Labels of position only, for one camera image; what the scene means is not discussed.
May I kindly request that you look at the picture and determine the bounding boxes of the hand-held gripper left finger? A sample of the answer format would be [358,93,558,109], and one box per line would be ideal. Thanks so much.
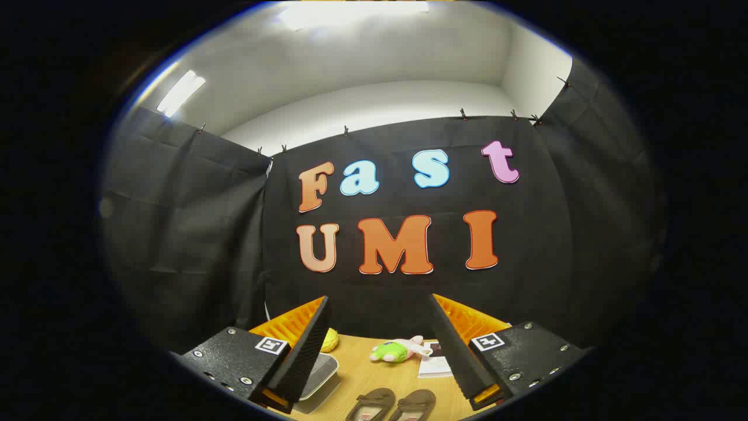
[169,295,333,416]

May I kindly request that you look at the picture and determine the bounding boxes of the ceiling light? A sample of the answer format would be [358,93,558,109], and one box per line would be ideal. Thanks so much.
[157,70,206,118]

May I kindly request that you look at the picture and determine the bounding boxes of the black backdrop cloth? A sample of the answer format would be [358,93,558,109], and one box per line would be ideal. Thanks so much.
[99,58,667,363]

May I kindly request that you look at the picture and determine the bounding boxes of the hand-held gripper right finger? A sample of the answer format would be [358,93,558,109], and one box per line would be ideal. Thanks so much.
[430,294,591,413]

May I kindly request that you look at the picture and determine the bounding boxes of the grey fabric storage box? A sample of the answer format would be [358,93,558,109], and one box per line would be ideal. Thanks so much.
[292,353,341,415]

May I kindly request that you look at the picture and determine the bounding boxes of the white book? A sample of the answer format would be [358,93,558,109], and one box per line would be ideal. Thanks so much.
[418,341,453,378]

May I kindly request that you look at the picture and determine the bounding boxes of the brown fuzzy shoe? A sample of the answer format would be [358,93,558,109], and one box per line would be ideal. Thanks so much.
[389,389,437,421]
[345,388,396,421]

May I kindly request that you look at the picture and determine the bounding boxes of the green and pink plush toy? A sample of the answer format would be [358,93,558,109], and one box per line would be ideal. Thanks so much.
[369,335,433,364]

